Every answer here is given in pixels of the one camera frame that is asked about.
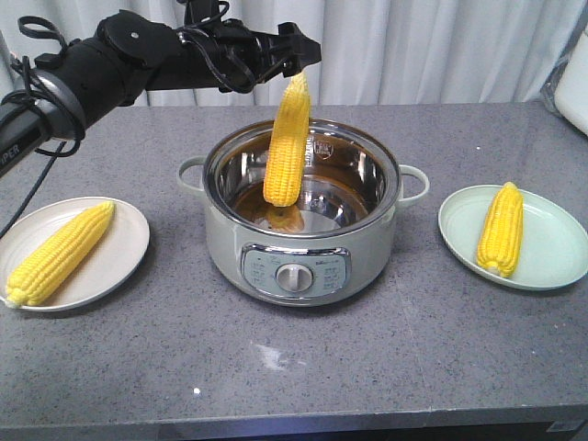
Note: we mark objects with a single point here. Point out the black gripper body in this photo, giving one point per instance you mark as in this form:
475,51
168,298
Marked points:
235,58

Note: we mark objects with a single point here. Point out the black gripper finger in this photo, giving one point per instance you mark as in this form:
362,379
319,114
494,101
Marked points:
290,51

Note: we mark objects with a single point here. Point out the light green plate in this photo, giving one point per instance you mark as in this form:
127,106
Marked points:
554,247

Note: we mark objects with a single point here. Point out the green electric cooking pot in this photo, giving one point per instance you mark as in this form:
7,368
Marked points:
332,243

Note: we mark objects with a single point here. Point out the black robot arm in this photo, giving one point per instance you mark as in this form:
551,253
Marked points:
60,95

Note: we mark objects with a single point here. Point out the yellow corn cob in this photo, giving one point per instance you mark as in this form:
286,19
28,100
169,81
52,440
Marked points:
500,242
286,153
42,272

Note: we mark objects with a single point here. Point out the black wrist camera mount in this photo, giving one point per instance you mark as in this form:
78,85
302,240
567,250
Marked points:
200,13

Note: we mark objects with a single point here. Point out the cream white plate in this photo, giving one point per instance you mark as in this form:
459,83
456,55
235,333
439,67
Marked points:
115,257

